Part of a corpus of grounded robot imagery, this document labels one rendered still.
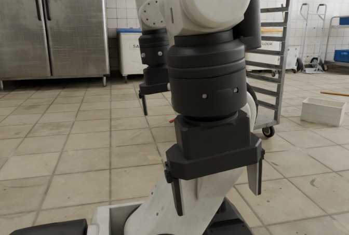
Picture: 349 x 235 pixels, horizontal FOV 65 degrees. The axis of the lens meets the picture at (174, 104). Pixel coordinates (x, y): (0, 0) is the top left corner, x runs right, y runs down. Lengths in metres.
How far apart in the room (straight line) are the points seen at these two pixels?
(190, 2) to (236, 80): 0.09
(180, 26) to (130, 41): 3.60
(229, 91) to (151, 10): 0.42
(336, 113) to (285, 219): 1.38
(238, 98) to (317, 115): 2.25
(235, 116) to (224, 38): 0.09
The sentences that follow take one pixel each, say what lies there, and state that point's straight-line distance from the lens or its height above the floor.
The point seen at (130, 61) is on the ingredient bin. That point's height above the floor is 0.31.
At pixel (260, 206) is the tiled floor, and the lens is 1.34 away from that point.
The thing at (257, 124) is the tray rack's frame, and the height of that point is 0.15.
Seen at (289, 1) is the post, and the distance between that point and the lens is 1.90.
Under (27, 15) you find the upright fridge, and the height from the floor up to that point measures 0.89.
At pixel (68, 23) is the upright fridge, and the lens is 3.64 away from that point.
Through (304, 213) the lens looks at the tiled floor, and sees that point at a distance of 1.36.
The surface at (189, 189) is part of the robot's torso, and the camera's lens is 0.58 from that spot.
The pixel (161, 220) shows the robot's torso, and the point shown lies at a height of 0.38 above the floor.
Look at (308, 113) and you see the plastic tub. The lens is 2.55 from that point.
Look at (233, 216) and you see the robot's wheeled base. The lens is 0.91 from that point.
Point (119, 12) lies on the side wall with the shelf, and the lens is 4.52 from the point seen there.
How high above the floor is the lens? 0.76
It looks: 16 degrees down
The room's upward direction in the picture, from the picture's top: straight up
